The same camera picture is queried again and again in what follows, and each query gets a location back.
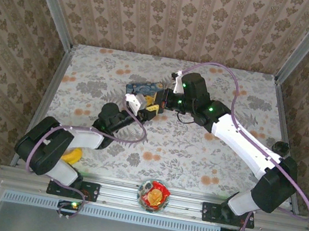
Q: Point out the yellow banana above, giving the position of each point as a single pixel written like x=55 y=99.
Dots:
x=73 y=156

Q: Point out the red snack packet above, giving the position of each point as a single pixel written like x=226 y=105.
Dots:
x=156 y=195

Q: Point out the aluminium front rail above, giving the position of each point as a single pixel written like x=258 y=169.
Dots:
x=117 y=192

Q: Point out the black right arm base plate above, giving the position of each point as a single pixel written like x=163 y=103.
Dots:
x=209 y=213

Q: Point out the blue patterned pouch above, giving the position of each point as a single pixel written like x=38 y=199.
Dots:
x=144 y=88

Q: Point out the aluminium side rail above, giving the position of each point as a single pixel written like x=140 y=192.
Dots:
x=51 y=88
x=284 y=114

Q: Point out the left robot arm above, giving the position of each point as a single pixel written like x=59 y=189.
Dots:
x=87 y=138

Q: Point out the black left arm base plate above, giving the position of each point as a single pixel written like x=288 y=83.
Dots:
x=90 y=192

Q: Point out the dark bottle with black cap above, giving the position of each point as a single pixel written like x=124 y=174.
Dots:
x=280 y=147

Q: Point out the patterned bowl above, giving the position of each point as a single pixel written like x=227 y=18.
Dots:
x=142 y=201

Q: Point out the floral tablecloth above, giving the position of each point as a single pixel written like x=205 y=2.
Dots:
x=183 y=156

